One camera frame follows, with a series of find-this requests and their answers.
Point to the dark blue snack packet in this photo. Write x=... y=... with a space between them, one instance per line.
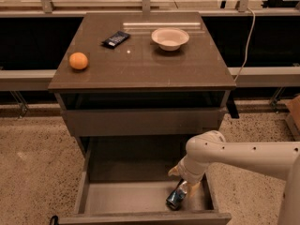
x=115 y=40

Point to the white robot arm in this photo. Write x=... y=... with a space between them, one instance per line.
x=276 y=159

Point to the metal window rail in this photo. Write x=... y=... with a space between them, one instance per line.
x=38 y=80

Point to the orange fruit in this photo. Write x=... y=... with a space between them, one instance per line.
x=78 y=60

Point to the grey drawer cabinet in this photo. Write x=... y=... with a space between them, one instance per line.
x=137 y=74

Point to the closed top drawer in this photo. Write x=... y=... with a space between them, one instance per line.
x=86 y=123

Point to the open middle drawer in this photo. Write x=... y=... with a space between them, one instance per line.
x=125 y=181

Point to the silver blue redbull can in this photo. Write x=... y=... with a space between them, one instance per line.
x=176 y=197

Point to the cardboard box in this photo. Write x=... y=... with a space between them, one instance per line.
x=293 y=118

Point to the white paper bowl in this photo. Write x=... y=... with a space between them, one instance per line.
x=170 y=39

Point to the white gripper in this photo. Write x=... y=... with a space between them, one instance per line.
x=189 y=173

